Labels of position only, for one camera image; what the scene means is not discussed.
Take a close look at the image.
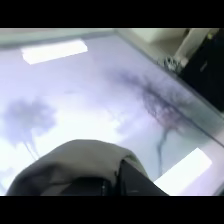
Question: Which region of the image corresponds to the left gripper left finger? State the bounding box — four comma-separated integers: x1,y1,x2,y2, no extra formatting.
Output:
60,176,117,197

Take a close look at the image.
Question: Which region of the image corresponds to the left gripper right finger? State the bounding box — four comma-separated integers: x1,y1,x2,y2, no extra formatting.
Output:
115,159,169,197

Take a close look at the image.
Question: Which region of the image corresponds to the grey garment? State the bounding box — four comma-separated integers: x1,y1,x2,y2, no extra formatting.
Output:
5,139,170,197

